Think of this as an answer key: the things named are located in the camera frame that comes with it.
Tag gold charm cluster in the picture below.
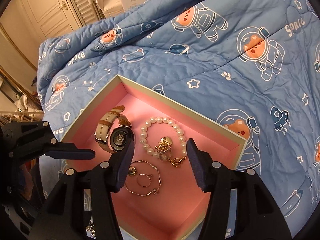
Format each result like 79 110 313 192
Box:
153 137 187 168

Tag pink lined jewelry box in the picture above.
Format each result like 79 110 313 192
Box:
62 75 252 239

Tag blue space bear quilt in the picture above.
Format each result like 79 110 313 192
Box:
37 0 319 236

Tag beige strap wristwatch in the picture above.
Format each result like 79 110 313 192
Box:
94 105 135 154

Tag white panel door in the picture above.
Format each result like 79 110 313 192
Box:
16 0 82 41

